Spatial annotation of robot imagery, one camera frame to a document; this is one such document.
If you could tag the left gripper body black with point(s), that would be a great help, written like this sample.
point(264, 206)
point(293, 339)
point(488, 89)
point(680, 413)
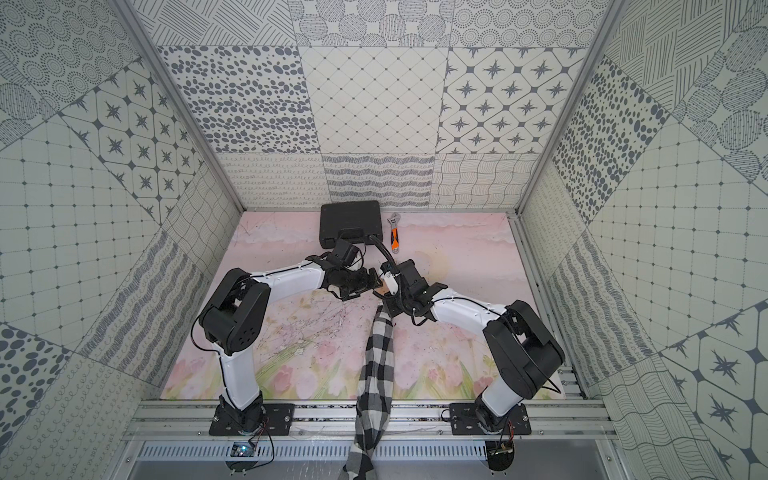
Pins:
point(360, 282)

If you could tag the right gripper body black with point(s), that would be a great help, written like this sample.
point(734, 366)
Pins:
point(397, 304)

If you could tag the mannequin hand with long nails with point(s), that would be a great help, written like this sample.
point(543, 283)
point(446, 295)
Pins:
point(380, 291)

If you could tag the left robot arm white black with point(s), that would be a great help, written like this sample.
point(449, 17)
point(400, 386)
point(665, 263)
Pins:
point(233, 317)

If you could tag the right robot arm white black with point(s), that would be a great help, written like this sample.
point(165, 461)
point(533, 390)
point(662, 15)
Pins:
point(524, 351)

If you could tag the black plastic tool case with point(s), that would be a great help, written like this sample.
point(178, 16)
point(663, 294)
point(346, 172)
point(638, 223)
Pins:
point(352, 221)

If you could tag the black white checkered sleeve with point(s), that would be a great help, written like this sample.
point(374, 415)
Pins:
point(375, 397)

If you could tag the right circuit board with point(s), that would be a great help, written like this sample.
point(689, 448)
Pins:
point(500, 455)

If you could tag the circuit board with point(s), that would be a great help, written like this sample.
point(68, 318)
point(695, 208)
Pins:
point(242, 458)
point(500, 455)

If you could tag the left circuit board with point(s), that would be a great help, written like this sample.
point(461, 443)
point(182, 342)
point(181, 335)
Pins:
point(242, 458)

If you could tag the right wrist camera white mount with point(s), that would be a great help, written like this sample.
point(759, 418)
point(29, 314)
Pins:
point(390, 282)

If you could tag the orange handled adjustable wrench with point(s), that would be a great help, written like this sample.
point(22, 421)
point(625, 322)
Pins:
point(393, 222)

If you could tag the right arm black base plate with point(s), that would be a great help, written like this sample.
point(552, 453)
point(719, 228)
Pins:
point(475, 419)

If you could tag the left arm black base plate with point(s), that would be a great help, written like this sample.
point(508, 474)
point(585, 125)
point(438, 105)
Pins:
point(275, 418)

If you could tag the aluminium frame rail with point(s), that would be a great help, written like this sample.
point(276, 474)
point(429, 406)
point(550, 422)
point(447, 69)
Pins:
point(345, 420)

